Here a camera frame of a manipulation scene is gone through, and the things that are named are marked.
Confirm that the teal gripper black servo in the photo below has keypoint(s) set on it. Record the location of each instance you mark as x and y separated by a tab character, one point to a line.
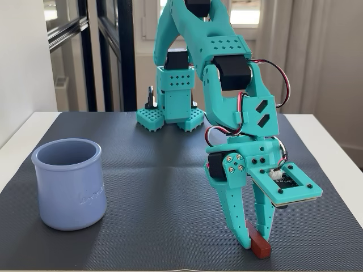
241	151

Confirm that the red wooden block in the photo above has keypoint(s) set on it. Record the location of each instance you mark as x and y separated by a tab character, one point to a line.
259	246

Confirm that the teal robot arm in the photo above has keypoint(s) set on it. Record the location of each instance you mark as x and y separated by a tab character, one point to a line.
221	48

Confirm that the lavender ceramic pot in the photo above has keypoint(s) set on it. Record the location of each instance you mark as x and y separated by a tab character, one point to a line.
71	192

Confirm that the dark grey textured mat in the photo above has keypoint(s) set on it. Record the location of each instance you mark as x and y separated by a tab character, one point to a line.
141	198

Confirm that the black table clamp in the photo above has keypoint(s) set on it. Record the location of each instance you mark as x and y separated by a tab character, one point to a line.
150	97

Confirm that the white curtain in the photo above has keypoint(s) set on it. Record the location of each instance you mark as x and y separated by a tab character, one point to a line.
303	56

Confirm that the white window door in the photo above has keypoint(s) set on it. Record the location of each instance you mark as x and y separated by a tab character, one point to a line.
249	17

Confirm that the black framed glass door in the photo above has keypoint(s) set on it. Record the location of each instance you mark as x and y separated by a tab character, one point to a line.
124	56

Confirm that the white radiator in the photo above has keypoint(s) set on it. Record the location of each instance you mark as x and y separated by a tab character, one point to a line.
61	93

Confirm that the wrist camera on teal mount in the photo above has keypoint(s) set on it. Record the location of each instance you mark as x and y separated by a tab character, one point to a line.
295	190

